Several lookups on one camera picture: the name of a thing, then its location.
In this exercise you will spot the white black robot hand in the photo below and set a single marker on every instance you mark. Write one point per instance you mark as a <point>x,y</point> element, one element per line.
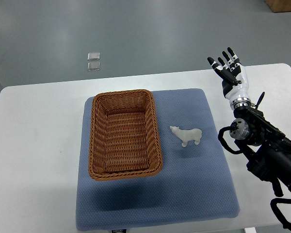
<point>234,78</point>

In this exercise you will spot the white bear figurine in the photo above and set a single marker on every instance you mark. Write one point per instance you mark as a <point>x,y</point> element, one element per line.
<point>187,135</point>

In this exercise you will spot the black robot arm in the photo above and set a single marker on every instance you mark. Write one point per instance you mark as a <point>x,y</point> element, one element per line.
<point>266,148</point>

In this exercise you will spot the brown wicker basket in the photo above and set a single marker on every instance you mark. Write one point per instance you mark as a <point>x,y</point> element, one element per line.
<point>124,136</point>

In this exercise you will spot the cardboard box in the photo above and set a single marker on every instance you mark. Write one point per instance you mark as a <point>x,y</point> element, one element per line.
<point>279,6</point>

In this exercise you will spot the blue quilted mat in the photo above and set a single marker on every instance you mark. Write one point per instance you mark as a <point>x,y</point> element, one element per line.
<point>194,183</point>

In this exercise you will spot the lower metal floor plate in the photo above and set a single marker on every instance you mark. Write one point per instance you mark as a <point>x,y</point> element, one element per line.
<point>93,66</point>

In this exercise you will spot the metal floor plate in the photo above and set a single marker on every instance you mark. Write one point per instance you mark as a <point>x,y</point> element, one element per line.
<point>92,56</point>
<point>93,66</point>

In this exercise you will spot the upper metal floor plate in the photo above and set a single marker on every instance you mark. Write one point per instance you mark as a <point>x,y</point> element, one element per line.
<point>92,56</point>

